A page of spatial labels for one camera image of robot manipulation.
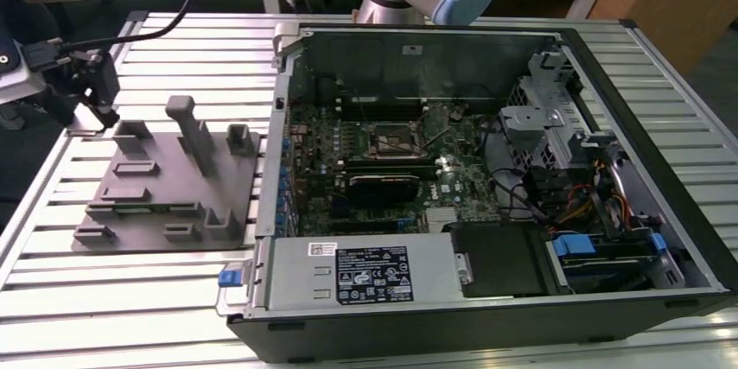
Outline silver chipset heat sink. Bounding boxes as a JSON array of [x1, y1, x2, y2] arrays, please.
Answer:
[[426, 207, 458, 232]]

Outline black PC case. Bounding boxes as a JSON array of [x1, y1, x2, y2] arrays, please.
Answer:
[[216, 18, 738, 364]]

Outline grey parts rack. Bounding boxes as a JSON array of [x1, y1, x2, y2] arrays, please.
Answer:
[[69, 94, 262, 253]]

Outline CPU socket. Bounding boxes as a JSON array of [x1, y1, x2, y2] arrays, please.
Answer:
[[366, 121, 431, 162]]

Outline metal socket cover frame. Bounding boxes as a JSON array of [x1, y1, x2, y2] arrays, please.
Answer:
[[422, 104, 454, 148]]

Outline green motherboard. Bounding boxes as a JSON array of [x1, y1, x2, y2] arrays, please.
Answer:
[[287, 99, 521, 236]]

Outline silver power supply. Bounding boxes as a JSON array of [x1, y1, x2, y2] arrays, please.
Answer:
[[244, 232, 481, 317]]

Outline grey case handle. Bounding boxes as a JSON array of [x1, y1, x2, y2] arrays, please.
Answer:
[[271, 22, 302, 71]]

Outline hard disk in blue carrier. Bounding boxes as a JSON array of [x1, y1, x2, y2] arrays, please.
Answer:
[[547, 232, 674, 296]]

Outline black graphics card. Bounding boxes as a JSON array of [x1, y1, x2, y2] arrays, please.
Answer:
[[347, 173, 423, 210]]

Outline wooden cabinet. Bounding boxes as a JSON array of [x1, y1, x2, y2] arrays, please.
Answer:
[[587, 0, 738, 74]]

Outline silver metal drive cage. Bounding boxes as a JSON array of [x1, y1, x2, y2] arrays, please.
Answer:
[[497, 49, 598, 171]]

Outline green RAM stick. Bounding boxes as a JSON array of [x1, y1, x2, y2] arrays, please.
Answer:
[[114, 203, 196, 216]]

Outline black plastic shroud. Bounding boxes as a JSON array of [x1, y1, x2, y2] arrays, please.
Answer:
[[451, 221, 550, 300]]

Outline coloured power wires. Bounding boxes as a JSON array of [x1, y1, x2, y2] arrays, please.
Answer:
[[553, 160, 633, 232]]

